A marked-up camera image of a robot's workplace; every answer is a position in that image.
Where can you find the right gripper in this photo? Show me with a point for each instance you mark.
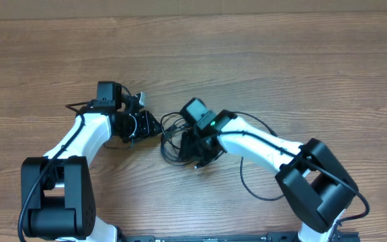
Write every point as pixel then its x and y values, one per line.
pixel 190 155

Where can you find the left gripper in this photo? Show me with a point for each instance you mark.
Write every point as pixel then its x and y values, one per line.
pixel 146 118

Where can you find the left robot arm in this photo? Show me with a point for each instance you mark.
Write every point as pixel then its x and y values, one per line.
pixel 58 203

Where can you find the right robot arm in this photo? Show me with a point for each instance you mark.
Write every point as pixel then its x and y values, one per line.
pixel 315 184

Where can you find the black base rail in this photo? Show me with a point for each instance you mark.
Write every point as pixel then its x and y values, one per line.
pixel 269 237

